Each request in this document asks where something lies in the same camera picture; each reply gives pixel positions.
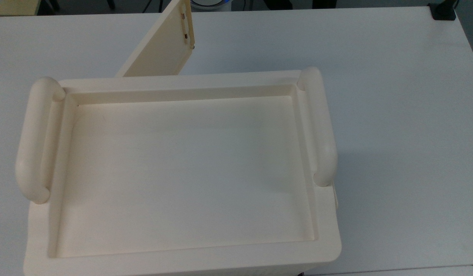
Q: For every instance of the black chair leg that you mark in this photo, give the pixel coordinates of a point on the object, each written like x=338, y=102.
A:
x=110, y=3
x=52, y=4

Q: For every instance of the black box on floor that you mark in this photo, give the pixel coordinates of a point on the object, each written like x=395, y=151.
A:
x=278, y=4
x=324, y=3

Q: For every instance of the black table clamp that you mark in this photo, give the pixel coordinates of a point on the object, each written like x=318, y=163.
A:
x=443, y=10

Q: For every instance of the yellow wooden furniture panel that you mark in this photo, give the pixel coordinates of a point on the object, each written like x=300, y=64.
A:
x=13, y=7

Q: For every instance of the cream cabinet door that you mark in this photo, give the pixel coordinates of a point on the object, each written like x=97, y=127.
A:
x=160, y=50

